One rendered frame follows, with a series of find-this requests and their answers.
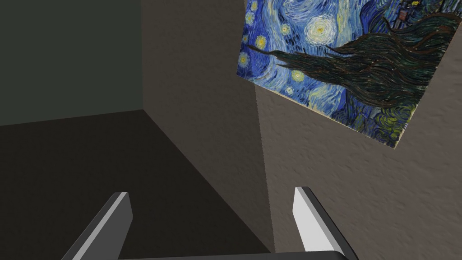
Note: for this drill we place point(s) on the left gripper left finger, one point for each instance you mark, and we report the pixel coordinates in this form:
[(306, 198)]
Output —
[(108, 231)]

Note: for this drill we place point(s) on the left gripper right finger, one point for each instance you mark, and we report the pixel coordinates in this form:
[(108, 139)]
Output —
[(314, 225)]

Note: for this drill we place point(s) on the blue starry night painting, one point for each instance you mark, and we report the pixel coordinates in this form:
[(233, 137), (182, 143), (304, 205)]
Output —
[(346, 61)]

